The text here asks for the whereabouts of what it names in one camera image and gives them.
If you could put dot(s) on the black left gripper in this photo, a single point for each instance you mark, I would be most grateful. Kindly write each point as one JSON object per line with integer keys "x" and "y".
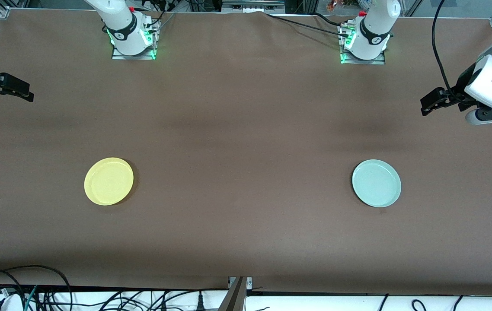
{"x": 460, "y": 89}

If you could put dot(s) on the pale green plate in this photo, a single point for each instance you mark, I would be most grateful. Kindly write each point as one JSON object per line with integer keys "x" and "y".
{"x": 376, "y": 183}

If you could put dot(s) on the yellow plate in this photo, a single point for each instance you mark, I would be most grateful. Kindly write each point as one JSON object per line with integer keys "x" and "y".
{"x": 108, "y": 181}

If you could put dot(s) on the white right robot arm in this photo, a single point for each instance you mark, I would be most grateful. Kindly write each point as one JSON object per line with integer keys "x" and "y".
{"x": 120, "y": 21}

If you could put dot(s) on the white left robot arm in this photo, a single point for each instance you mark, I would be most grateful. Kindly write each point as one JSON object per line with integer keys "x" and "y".
{"x": 375, "y": 26}

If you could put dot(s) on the table cover mat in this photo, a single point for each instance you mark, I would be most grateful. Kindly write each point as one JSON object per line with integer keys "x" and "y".
{"x": 246, "y": 224}

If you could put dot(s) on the aluminium profile strut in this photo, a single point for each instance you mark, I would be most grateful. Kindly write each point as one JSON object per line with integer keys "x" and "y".
{"x": 237, "y": 298}

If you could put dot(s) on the black power plug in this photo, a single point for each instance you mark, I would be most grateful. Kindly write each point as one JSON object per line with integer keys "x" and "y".
{"x": 200, "y": 302}

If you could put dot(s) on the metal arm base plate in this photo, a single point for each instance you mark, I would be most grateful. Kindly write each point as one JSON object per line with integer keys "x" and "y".
{"x": 118, "y": 56}
{"x": 380, "y": 61}

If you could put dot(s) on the grey metal rail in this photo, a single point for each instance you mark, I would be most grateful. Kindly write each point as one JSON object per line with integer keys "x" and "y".
{"x": 250, "y": 6}

